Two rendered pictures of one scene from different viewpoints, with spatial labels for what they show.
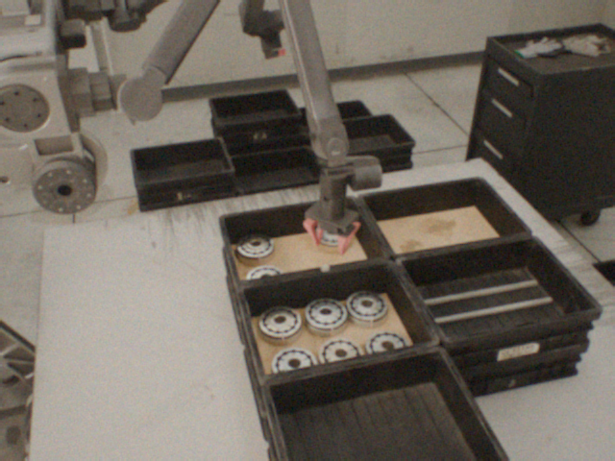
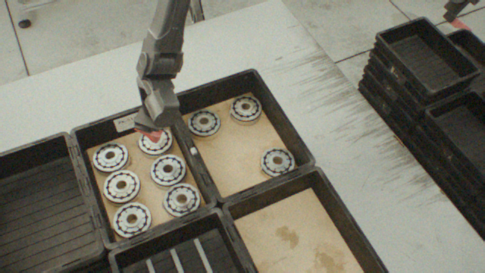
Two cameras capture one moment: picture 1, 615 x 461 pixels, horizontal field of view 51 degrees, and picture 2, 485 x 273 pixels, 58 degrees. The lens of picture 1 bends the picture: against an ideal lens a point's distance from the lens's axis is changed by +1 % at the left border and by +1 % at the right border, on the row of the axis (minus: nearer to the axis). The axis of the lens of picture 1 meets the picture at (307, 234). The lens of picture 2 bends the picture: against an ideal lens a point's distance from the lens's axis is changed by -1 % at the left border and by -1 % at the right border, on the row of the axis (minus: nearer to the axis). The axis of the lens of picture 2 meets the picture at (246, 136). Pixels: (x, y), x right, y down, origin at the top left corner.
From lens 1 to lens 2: 1.38 m
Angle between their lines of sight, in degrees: 53
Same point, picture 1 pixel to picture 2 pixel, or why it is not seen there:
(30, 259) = (353, 29)
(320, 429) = (62, 185)
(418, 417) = (71, 252)
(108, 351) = not seen: hidden behind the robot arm
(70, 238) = (271, 13)
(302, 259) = (245, 146)
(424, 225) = (328, 248)
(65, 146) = not seen: outside the picture
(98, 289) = (222, 43)
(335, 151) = (141, 63)
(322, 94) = (160, 14)
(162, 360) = not seen: hidden behind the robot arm
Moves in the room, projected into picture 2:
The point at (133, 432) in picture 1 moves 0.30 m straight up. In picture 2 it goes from (101, 97) to (79, 36)
